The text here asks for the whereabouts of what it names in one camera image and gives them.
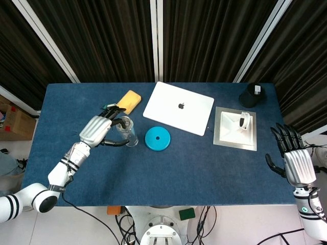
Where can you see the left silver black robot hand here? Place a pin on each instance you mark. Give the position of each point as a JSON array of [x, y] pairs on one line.
[[95, 130]]

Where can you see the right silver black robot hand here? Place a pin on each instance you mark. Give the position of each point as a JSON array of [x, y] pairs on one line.
[[300, 166]]

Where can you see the small metal tea strainer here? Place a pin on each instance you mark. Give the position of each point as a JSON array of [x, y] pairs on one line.
[[128, 124]]

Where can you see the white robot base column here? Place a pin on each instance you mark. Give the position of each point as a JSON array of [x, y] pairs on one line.
[[161, 227]]

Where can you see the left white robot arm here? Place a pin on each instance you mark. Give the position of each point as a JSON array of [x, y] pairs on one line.
[[58, 173]]

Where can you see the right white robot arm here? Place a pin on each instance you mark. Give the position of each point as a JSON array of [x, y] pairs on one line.
[[310, 222]]

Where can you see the clear glass jar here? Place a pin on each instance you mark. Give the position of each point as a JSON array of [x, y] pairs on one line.
[[131, 139]]

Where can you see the yellow sponge block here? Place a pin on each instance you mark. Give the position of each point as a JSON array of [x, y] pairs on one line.
[[130, 100]]

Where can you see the teal round disc with hole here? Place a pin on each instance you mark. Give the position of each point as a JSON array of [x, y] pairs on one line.
[[153, 144]]

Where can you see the brown cardboard box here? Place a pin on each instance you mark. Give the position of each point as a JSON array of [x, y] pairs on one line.
[[18, 122]]

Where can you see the white closed laptop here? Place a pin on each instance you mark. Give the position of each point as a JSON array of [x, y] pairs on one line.
[[173, 114]]

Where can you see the blue table cloth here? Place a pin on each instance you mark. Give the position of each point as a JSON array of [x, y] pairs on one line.
[[163, 176]]

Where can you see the orange box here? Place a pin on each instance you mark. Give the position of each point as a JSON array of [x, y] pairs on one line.
[[113, 210]]

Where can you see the black mesh pen holder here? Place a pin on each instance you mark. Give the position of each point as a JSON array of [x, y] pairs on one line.
[[249, 98]]

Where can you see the dark pleated curtain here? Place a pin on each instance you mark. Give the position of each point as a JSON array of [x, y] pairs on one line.
[[112, 38]]

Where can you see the green box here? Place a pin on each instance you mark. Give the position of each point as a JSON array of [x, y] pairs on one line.
[[187, 214]]

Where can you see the silver square base plate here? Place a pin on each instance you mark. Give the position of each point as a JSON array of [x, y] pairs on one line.
[[217, 141]]

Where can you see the white slanted frame post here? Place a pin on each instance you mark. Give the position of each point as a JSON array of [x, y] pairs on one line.
[[263, 40], [48, 40]]

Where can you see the white upright frame post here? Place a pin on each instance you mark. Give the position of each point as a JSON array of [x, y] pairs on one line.
[[156, 38]]

